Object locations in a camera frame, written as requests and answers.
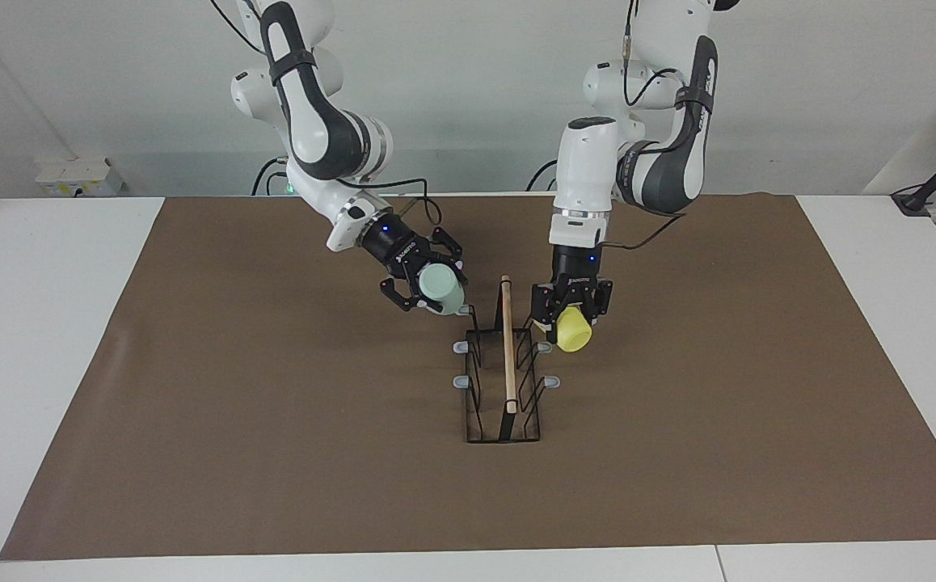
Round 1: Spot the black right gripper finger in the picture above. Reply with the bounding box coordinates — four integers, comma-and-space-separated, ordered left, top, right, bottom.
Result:
379, 275, 430, 314
429, 227, 467, 280

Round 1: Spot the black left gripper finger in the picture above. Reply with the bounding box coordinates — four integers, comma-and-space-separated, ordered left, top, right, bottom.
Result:
588, 280, 615, 327
531, 284, 559, 333

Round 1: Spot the pale green plastic cup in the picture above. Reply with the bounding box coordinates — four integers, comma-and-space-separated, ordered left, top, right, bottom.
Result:
417, 266, 470, 317

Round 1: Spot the yellow plastic cup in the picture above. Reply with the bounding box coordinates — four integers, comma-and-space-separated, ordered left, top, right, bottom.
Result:
556, 304, 595, 353

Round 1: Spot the brown table mat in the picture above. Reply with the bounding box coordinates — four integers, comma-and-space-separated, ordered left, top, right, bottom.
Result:
0, 194, 936, 562

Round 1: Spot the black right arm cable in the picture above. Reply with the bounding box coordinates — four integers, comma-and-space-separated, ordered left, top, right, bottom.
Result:
209, 0, 443, 230

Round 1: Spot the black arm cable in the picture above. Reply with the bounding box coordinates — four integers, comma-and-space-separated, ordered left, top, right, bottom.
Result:
601, 0, 692, 252
209, 0, 443, 230

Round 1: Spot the black wire cup rack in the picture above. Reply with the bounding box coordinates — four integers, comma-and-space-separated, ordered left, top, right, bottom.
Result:
453, 275, 562, 445

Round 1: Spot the black base cable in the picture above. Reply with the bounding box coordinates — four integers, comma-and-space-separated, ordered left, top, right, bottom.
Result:
525, 158, 559, 193

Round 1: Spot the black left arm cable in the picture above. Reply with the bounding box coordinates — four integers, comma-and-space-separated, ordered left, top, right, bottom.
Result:
601, 0, 692, 252

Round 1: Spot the white wall socket box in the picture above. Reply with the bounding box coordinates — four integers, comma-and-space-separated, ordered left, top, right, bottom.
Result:
35, 157, 126, 198

